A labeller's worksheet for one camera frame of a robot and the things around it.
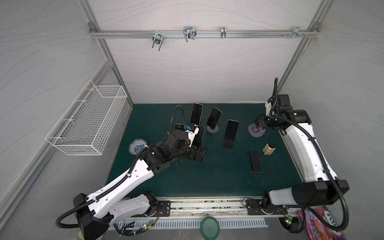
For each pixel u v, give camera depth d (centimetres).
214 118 98
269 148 87
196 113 97
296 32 76
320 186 39
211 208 75
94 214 38
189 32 77
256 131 79
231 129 91
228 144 98
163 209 73
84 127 68
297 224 71
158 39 80
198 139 90
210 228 60
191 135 62
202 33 78
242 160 91
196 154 60
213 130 104
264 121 67
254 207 73
